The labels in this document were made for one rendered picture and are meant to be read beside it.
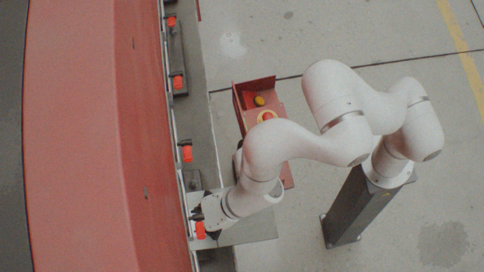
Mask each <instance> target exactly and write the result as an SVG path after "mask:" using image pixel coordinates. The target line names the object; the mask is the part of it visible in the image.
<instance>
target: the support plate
mask: <svg viewBox="0 0 484 272"><path fill-rule="evenodd" d="M231 187H236V186H231ZM229 190H230V187H224V188H217V189H209V191H210V192H212V193H218V192H222V191H229ZM204 192H205V191H198V192H190V193H186V197H187V203H188V207H189V210H190V209H194V207H196V206H198V204H199V203H200V202H201V199H202V197H203V195H204ZM277 238H278V231H277V225H276V221H275V215H274V209H273V206H270V207H268V208H265V209H263V210H261V211H258V212H256V213H254V214H252V215H249V216H247V217H245V218H242V219H240V220H238V221H237V222H236V223H235V224H233V225H232V226H230V227H228V228H227V229H225V230H222V231H221V233H220V235H219V238H218V246H219V247H217V242H216V240H212V239H211V237H210V236H208V235H206V238H205V239H202V240H198V239H197V237H193V239H194V241H189V246H190V250H191V251H195V250H203V249H212V248H220V247H227V246H234V245H239V244H246V243H252V242H259V241H265V240H271V239H277Z"/></svg>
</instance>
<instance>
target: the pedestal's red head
mask: <svg viewBox="0 0 484 272"><path fill-rule="evenodd" d="M275 79H276V74H275V75H271V76H267V77H262V78H257V79H252V80H248V81H244V82H240V83H236V84H234V83H233V81H231V83H232V102H233V107H234V110H235V113H236V117H237V121H238V124H239V128H240V132H241V136H242V139H243V141H244V138H245V136H246V135H247V133H248V132H249V130H250V129H252V128H253V127H254V126H255V125H257V124H258V122H257V117H258V115H259V113H260V112H262V111H264V110H271V111H273V112H275V113H276V114H277V116H278V118H285V119H288V117H287V113H286V110H285V106H284V103H283V102H281V103H280V102H279V99H278V96H277V93H276V90H275ZM235 87H236V88H235ZM236 92H237V93H236ZM237 95H238V96H237ZM255 96H260V97H262V98H263V100H264V106H263V107H256V106H255V104H254V103H253V98H254V97H255ZM239 103H240V104H239ZM240 107H241V108H240ZM241 110H242V111H241ZM244 120H245V121H244ZM245 124H246V125H245ZM246 128H247V129H246Z"/></svg>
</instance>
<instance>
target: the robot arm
mask: <svg viewBox="0 0 484 272"><path fill-rule="evenodd" d="M301 87H302V91H303V94H304V96H305V99H306V101H307V104H308V106H309V108H310V110H311V112H312V115H313V117H314V119H315V122H316V123H317V126H318V129H319V131H320V133H321V135H320V136H317V135H315V134H313V133H312V132H310V131H309V130H307V129H306V128H304V127H302V126H301V125H299V124H297V123H295V122H293V121H291V120H288V119H285V118H272V119H268V120H265V121H263V122H261V123H259V124H257V125H255V126H254V127H253V128H252V129H250V130H249V132H248V133H247V135H246V136H245V138H244V141H243V146H242V148H240V149H238V150H237V151H236V153H235V155H234V164H235V169H236V176H237V186H236V187H230V190H229V191H222V192H218V193H212V192H210V191H207V190H205V192H204V195H203V197H202V199H201V202H200V203H199V204H198V206H196V207H194V209H193V210H191V211H190V212H191V213H197V214H199V213H201V212H202V213H203V214H204V217H205V220H204V225H205V227H204V228H205V233H206V234H207V235H208V236H210V237H211V239H212V240H218V238H219V235H220V233H221V231H222V230H225V229H227V228H228V227H230V226H232V225H233V224H235V223H236V222H237V221H238V220H240V219H242V218H245V217H247V216H249V215H252V214H254V213H256V212H258V211H261V210H263V209H265V208H268V207H270V206H273V205H275V204H276V203H279V202H280V201H281V200H282V199H283V197H284V187H283V184H282V182H281V180H280V179H279V175H280V172H281V169H282V166H283V163H284V161H287V160H290V159H295V158H305V159H311V160H315V161H319V162H323V163H325V164H329V165H332V166H338V167H354V166H356V165H358V164H361V168H362V171H363V173H364V175H365V177H366V178H367V179H368V180H369V181H370V182H371V183H372V184H373V185H375V186H377V187H379V188H382V189H393V188H397V187H399V186H401V185H403V184H404V183H405V182H406V181H407V180H408V178H409V177H410V175H411V173H412V171H413V167H414V162H427V161H429V160H432V159H434V158H435V157H437V156H438V155H439V154H440V153H441V151H442V149H443V147H444V143H445V137H444V133H443V130H442V127H441V124H440V122H439V120H438V117H437V115H436V113H435V110H434V108H433V106H432V104H431V102H430V100H429V98H428V96H427V93H426V91H425V90H424V88H423V86H422V85H421V84H420V82H419V81H418V80H416V79H415V78H413V77H409V76H408V77H406V76H405V77H402V78H400V79H397V80H396V81H395V82H394V83H392V84H391V85H390V86H389V88H388V89H387V90H386V92H385V93H384V92H378V91H376V90H374V89H373V88H371V87H370V86H369V85H368V84H367V83H366V82H365V81H364V80H363V79H362V78H361V77H359V76H358V75H357V74H356V73H355V72H354V71H353V70H352V69H351V68H349V67H348V66H347V65H345V64H343V63H341V62H339V61H337V60H333V59H322V60H318V61H316V62H314V63H313V64H311V65H309V67H308V68H307V69H306V70H305V72H304V74H303V76H302V79H301ZM213 231H215V232H213Z"/></svg>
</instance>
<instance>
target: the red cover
mask: <svg viewBox="0 0 484 272"><path fill-rule="evenodd" d="M23 156H24V177H25V193H26V206H27V212H28V223H29V232H30V241H31V249H32V257H33V264H34V269H35V272H160V266H159V261H158V255H157V250H156V244H155V240H154V234H153V228H152V221H151V215H150V208H149V201H148V193H147V188H146V182H145V174H144V166H143V157H142V148H141V143H140V133H139V122H138V111H137V99H136V85H135V68H134V59H133V38H132V9H131V0H30V5H29V14H28V25H27V32H26V45H25V61H24V83H23Z"/></svg>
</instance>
